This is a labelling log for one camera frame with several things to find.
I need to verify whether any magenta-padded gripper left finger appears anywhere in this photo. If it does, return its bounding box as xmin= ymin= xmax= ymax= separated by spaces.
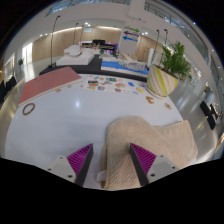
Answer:
xmin=46 ymin=143 xmax=95 ymax=187

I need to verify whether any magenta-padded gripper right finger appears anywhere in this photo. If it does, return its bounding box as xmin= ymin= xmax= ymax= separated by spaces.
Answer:
xmin=129 ymin=142 xmax=181 ymax=187

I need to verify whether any beige knitted towel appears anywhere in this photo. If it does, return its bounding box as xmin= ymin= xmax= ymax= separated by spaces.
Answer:
xmin=99 ymin=115 xmax=199 ymax=192

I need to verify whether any group of black chairs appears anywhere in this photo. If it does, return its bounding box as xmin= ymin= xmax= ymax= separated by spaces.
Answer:
xmin=199 ymin=100 xmax=219 ymax=131

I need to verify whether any potted plant in striped pot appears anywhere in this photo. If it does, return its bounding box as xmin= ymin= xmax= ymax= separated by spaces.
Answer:
xmin=146 ymin=41 xmax=193 ymax=100

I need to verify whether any flat pink board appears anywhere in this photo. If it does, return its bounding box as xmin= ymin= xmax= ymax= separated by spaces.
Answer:
xmin=18 ymin=65 xmax=83 ymax=107

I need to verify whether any black display platform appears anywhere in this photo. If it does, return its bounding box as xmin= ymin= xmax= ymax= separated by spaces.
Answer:
xmin=39 ymin=54 xmax=150 ymax=83

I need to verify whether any blue mat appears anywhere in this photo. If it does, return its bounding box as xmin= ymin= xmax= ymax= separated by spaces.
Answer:
xmin=100 ymin=59 xmax=150 ymax=76

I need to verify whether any black piano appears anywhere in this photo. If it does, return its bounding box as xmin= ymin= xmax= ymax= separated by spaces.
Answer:
xmin=79 ymin=38 xmax=118 ymax=56

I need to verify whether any white pillar with arrow signs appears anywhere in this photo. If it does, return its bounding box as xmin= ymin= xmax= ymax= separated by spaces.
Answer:
xmin=118 ymin=24 xmax=141 ymax=57

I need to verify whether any wooden ring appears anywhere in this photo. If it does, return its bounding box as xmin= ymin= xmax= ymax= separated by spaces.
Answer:
xmin=21 ymin=102 xmax=36 ymax=117

